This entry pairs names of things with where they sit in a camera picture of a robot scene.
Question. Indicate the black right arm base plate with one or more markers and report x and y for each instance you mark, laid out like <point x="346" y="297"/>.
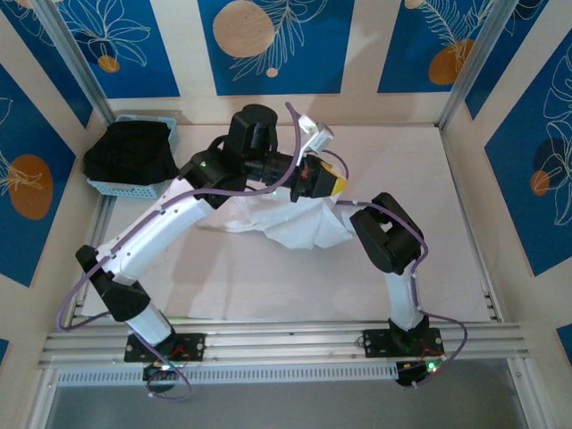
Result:
<point x="377" y="342"/>

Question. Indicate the aluminium corner post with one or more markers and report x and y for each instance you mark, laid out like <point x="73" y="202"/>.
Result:
<point x="473" y="58"/>
<point x="76" y="58"/>

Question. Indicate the light blue plastic basket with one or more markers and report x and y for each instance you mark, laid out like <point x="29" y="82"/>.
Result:
<point x="134" y="192"/>

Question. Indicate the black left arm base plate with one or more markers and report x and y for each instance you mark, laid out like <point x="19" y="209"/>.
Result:
<point x="192" y="346"/>

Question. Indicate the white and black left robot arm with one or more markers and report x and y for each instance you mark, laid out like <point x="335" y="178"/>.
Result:
<point x="152" y="237"/>

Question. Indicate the white t-shirt with black print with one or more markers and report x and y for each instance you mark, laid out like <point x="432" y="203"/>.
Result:
<point x="304" y="232"/>

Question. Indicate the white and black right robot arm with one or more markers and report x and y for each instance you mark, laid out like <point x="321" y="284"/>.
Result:
<point x="384" y="241"/>

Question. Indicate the black controller box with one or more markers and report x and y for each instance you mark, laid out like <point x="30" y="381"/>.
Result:
<point x="415" y="371"/>
<point x="156" y="373"/>

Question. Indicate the aluminium rail frame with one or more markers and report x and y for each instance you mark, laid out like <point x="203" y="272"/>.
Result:
<point x="290" y="346"/>

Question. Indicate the black cloth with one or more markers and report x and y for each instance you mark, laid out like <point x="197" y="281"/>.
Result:
<point x="129" y="152"/>

